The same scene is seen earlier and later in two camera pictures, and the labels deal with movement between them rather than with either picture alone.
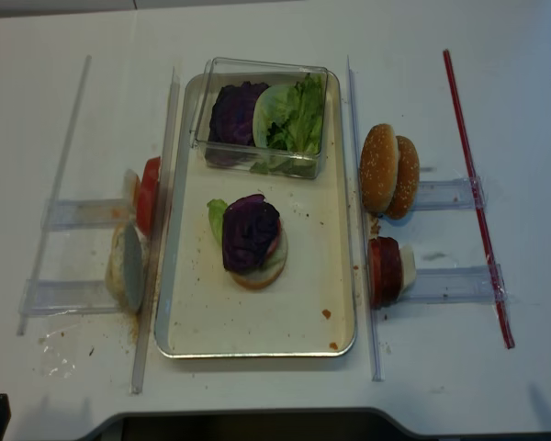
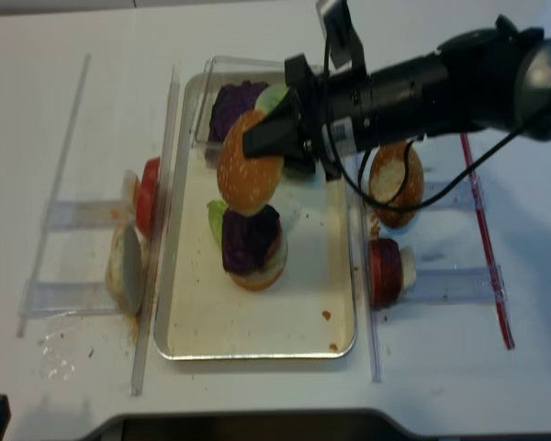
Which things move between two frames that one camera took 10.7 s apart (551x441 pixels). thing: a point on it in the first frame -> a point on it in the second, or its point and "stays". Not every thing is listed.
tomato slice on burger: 276,242 stays
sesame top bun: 378,172 -> 248,184
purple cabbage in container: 231,133 stays
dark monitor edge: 259,424 stays
